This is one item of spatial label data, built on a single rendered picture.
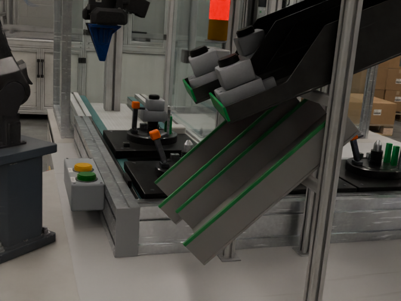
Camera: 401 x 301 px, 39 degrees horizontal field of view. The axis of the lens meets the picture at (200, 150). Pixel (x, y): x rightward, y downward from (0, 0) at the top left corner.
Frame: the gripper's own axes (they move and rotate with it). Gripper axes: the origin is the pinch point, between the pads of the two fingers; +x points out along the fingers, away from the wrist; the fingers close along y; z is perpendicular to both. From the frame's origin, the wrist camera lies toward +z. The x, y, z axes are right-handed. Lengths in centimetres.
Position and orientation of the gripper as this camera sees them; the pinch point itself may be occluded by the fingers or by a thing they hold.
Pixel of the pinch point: (102, 42)
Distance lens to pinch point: 111.2
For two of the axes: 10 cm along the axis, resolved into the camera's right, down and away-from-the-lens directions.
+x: -0.7, 9.7, 2.4
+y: -3.0, -2.5, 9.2
